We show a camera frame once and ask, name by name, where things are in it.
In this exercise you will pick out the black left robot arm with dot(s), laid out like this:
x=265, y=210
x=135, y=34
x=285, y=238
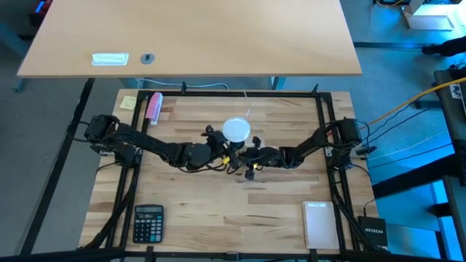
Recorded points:
x=153, y=145

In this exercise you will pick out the tan wooden desk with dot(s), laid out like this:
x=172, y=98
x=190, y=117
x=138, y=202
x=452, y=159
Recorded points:
x=196, y=36

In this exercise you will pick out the black rig base beam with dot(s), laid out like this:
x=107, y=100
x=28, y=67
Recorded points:
x=433, y=174
x=54, y=171

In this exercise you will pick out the black desk calculator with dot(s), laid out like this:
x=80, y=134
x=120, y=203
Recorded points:
x=148, y=225

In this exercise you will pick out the yellow sticky note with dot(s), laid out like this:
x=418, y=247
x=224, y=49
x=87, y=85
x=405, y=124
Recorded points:
x=127, y=103

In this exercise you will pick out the black metal table frame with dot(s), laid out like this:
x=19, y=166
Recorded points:
x=225, y=94

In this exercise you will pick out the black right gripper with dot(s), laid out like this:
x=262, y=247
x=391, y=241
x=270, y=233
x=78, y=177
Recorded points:
x=267, y=157

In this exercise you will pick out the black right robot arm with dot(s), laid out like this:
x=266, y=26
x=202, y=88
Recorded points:
x=309, y=143

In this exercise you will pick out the white box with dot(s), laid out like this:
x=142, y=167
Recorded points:
x=429, y=16

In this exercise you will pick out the black network switch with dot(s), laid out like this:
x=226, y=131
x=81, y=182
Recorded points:
x=373, y=231

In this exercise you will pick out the person's foot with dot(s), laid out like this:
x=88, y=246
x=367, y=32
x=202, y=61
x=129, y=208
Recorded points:
x=448, y=49

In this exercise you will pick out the pink and white stapler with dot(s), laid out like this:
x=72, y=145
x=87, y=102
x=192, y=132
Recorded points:
x=154, y=107

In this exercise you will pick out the white spiral notebook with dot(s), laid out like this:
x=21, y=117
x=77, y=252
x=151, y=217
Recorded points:
x=320, y=225

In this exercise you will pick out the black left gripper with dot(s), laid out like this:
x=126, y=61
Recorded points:
x=217, y=145

